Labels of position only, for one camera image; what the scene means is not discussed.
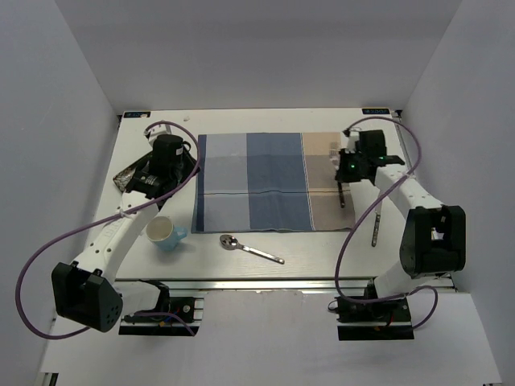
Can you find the blue beige checked placemat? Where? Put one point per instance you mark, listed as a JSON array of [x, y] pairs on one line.
[[269, 182]]

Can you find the right blue table label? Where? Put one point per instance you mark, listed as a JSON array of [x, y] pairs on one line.
[[375, 111]]

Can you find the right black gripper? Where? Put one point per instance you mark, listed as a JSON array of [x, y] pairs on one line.
[[342, 175]]

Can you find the dark floral rectangular plate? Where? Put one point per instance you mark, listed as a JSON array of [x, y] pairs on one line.
[[122, 178]]

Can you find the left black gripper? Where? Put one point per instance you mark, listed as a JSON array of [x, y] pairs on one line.
[[183, 148]]

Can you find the metal fork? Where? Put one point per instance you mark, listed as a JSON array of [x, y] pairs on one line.
[[334, 155]]

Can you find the metal table knife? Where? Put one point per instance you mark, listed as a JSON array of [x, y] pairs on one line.
[[376, 228]]

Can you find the light blue mug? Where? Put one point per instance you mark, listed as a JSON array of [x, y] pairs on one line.
[[164, 234]]

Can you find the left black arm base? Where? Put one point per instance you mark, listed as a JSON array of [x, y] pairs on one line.
[[151, 308]]

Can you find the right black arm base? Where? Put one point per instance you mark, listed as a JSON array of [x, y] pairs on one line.
[[386, 321]]

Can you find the blue table label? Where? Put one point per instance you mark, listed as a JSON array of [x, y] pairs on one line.
[[375, 111], [136, 114]]

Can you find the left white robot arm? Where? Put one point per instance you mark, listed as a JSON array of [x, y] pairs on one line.
[[85, 290]]

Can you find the metal spoon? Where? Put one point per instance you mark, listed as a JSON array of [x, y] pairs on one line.
[[229, 242]]

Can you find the left blue table label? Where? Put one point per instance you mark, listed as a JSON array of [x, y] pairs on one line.
[[136, 114]]

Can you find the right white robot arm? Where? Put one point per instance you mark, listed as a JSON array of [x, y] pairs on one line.
[[434, 237]]

